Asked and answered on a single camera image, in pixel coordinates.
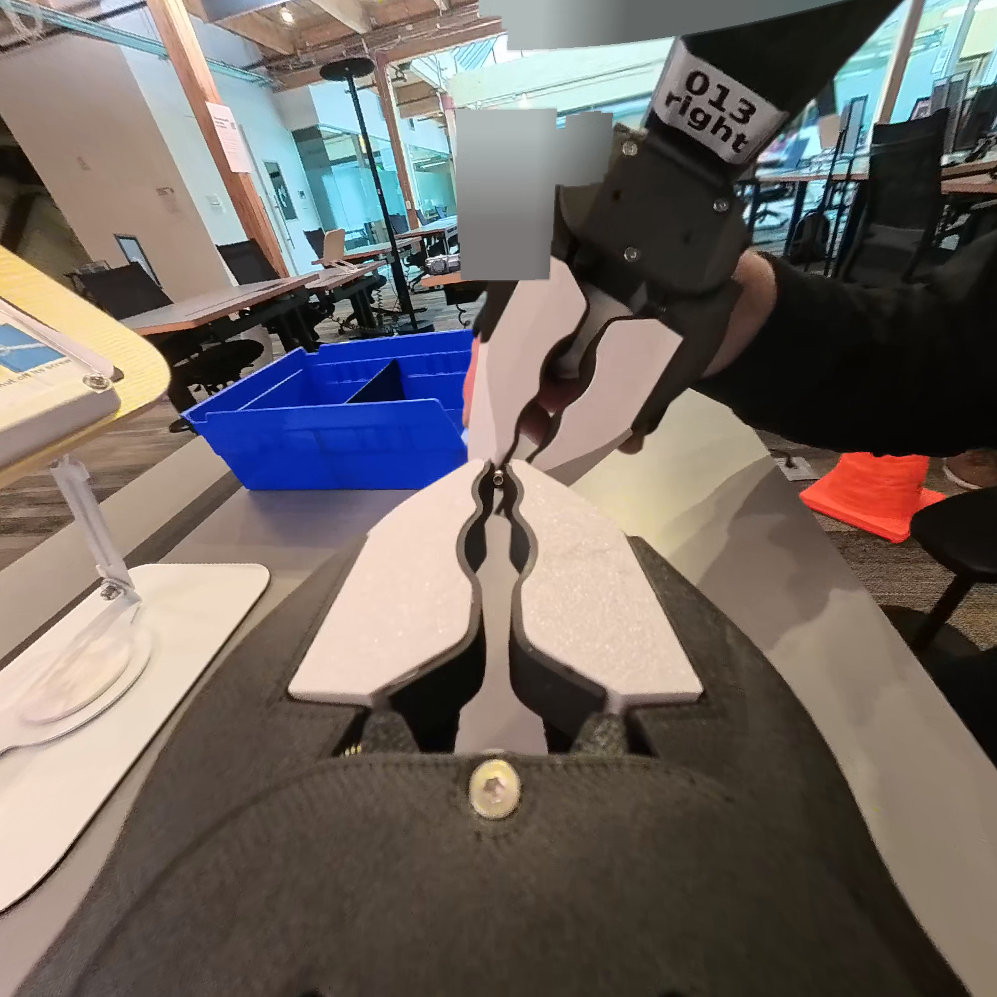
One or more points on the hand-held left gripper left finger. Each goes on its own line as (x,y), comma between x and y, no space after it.
(389,607)

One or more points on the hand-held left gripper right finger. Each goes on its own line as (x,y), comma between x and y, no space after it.
(607,615)

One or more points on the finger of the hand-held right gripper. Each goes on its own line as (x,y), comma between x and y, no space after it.
(623,374)
(506,366)

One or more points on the long metal screw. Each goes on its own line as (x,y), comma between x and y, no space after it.
(497,475)

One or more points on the blue plastic bin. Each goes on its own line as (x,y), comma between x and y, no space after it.
(327,459)

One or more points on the person's right forearm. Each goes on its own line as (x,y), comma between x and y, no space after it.
(896,350)

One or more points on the brown office desk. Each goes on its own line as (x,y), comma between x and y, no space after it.
(350,274)
(218,300)

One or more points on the person's right hand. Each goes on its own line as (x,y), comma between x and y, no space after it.
(752,311)

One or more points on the black backpack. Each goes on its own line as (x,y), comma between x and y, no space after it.
(810,237)

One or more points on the floor power outlet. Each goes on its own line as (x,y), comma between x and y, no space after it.
(798,467)

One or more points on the tall black mesh chair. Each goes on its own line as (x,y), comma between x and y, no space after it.
(896,202)

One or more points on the orange traffic cone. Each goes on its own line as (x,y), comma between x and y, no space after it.
(872,498)

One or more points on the black office chair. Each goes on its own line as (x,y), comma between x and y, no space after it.
(124,288)
(245,261)

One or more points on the clear acrylic board stand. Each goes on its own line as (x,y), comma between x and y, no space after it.
(82,506)

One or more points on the black floor lamp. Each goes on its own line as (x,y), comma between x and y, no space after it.
(347,70)

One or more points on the white paper notice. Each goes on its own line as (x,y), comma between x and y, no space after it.
(231,136)

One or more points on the brown shoe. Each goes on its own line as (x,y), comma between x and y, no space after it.
(973,467)

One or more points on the wooden instruction board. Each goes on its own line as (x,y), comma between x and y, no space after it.
(117,366)

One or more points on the small black framed screen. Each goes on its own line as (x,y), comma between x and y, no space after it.
(140,257)

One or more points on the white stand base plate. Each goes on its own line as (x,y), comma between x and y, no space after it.
(195,623)

